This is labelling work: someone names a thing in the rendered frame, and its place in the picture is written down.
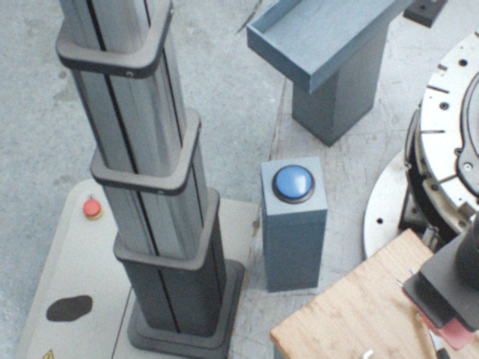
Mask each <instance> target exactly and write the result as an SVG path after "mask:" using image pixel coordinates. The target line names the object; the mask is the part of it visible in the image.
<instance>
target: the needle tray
mask: <svg viewBox="0 0 479 359"><path fill-rule="evenodd" d="M414 1H415V0H275V1H274V2H273V3H272V4H271V5H270V6H269V7H267V8H266V9H265V10H264V11H262V12H261V13H260V14H259V15H257V16H256V17H255V18H254V19H253V20H252V21H251V22H249V23H248V24H247V25H246V35H247V47H248V48H250V49H251V50H252V51H253V52H255V53H256V54H257V55H259V56H260V57H261V58H262V59H264V60H265V61H266V62H267V63H269V64H270V65H271V66H273V67H274V68H276V69H277V71H279V72H280V73H282V74H283V75H284V76H286V77H287V78H288V79H289V80H291V81H292V82H293V96H292V118H293V119H294V120H295V121H297V122H298V123H299V124H301V125H302V126H303V127H304V128H306V129H307V130H308V131H309V132H310V133H311V134H313V135H314V136H315V137H317V138H318V139H319V140H321V141H322V142H323V143H324V144H325V145H326V146H328V147H329V148H330V147H331V146H332V145H333V144H335V143H336V142H337V141H338V140H339V139H340V138H341V137H342V136H343V135H344V134H346V133H347V132H348V131H349V130H350V129H351V128H352V127H353V126H354V125H355V124H356V123H357V122H359V121H360V119H362V118H363V116H365V115H366V114H367V113H368V112H369V111H370V110H371V109H372V108H373V104H374V100H375V95H376V88H377V84H378V79H379V72H380V68H381V64H382V57H383V56H384V52H385V45H386V40H387V36H388V29H389V25H390V22H392V21H393V20H394V19H395V18H396V17H397V16H399V15H400V14H401V13H402V12H403V11H404V10H405V9H407V8H408V6H410V5H411V3H413V2H414Z"/></svg>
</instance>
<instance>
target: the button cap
mask: <svg viewBox="0 0 479 359"><path fill-rule="evenodd" d="M276 186H277V189H278V191H279V193H280V194H281V195H282V196H284V197H285V198H288V199H292V200H296V199H300V198H302V197H304V196H305V195H306V194H307V193H308V192H309V191H310V189H311V176H310V174H309V173H308V172H307V171H306V170H305V169H304V168H301V167H299V166H289V167H286V168H284V169H282V170H281V171H280V172H279V174H278V176H277V179H276Z"/></svg>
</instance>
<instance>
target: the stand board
mask: <svg viewBox="0 0 479 359"><path fill-rule="evenodd" d="M433 255H434V254H433V253H432V252H431V251H430V250H429V248H428V247H427V246H426V245H425V244H424V243H423V242H422V241H421V240H420V239H419V238H418V237H417V236H416V235H415V233H413V232H412V231H411V230H410V229H409V228H408V229H406V230H405V231H403V232H402V233H401V234H400V235H399V236H397V237H396V238H394V239H392V240H391V241H390V242H389V243H388V244H386V245H385V246H383V247H382V248H380V249H379V250H378V251H377V252H375V253H374V254H372V255H371V256H370V257H368V258H367V259H366V260H364V261H363V262H362V263H360V264H359V265H357V266H356V267H355V268H354V269H352V270H351V271H349V272H348V273H346V274H345V275H344V276H343V277H341V278H340V279H339V280H337V281H335V282H334V283H333V284H332V285H331V286H329V287H328V288H326V289H325V290H323V291H322V292H321V293H320V294H318V295H317V296H315V297H314V298H312V299H311V300H310V301H309V302H308V303H306V304H304V305H303V306H302V307H300V308H299V309H298V310H297V311H296V312H295V313H294V314H292V315H291V316H289V317H288V318H286V319H285V320H284V321H283V322H281V323H280V324H279V325H277V326H275V327H274V328H273V329H272V330H271V331H270V332H269V339H270V340H271V341H272V343H273V344H274V345H275V347H276V348H277V349H278V350H279V351H280V353H281V354H282V355H283V356H284V358H285V359H359V358H360V357H361V356H362V355H364V354H365V353H366V352H368V351H369V350H372V351H373V352H374V354H373V358H372V359H437V357H436V351H435V349H434V346H433V344H432V342H431V339H430V335H429V333H428V330H427V326H426V325H425V323H424V320H421V321H420V322H416V321H415V317H416V315H417V313H418V312H419V311H418V310H417V309H416V307H415V306H414V305H413V304H412V303H411V302H410V300H409V299H408V298H407V297H406V296H405V295H404V294H403V293H402V292H401V288H400V287H399V286H398V285H397V284H396V283H395V281H396V280H399V281H400V282H402V283H404V282H405V281H406V280H407V279H409V278H410V277H411V274H410V272H409V270H411V269H413V271H414V272H415V273H416V272H417V271H419V269H420V267H421V265H422V264H423V263H424V262H425V261H427V260H428V259H429V258H431V257H432V256H433ZM473 334H474V336H475V338H474V339H473V340H472V341H471V342H469V343H468V344H467V345H466V346H464V347H463V348H462V349H460V350H458V351H454V350H453V349H452V348H451V347H450V346H449V345H448V343H447V342H446V341H445V340H444V339H442V338H441V339H442V343H443V346H444V348H446V350H447V352H448V354H449V356H450V357H451V359H479V331H476V332H474V333H473Z"/></svg>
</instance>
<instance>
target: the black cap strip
mask: <svg viewBox="0 0 479 359"><path fill-rule="evenodd" d="M447 3H448V0H437V1H435V2H432V1H431V0H415V1H414V2H413V3H411V5H410V6H408V8H407V9H405V10H404V12H403V17H404V18H406V19H409V20H411V21H413V22H416V23H418V24H419V25H422V26H424V27H427V28H429V29H431V27H432V25H433V23H434V22H435V21H436V19H438V17H439V15H440V13H441V12H442V10H443V9H444V7H445V5H446V4H447Z"/></svg>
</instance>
